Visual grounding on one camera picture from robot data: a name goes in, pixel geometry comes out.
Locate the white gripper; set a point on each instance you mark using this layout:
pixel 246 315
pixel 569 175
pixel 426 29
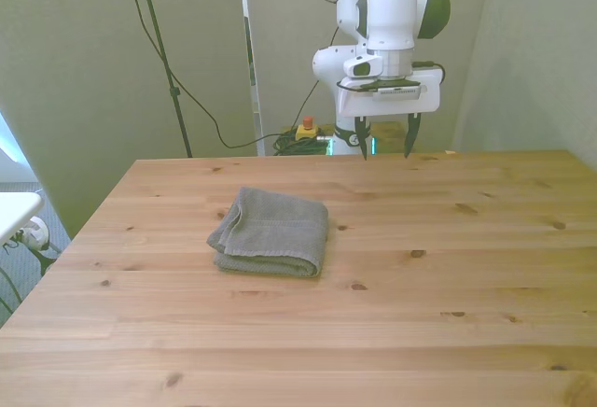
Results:
pixel 426 92

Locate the grey terry towel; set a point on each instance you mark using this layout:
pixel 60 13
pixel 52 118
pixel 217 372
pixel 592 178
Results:
pixel 275 234

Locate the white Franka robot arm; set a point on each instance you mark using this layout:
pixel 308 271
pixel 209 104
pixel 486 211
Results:
pixel 392 15

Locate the yellow emergency stop button box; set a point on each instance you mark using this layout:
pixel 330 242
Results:
pixel 306 130

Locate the white vertical panel strip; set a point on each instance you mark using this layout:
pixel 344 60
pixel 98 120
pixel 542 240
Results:
pixel 256 113

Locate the black tripod stand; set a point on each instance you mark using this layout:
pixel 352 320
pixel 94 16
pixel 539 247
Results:
pixel 174 92

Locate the white object on floor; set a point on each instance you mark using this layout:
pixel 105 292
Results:
pixel 33 235

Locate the white side table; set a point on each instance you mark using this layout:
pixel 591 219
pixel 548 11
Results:
pixel 16 211

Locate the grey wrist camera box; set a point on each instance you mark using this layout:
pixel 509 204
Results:
pixel 398 92

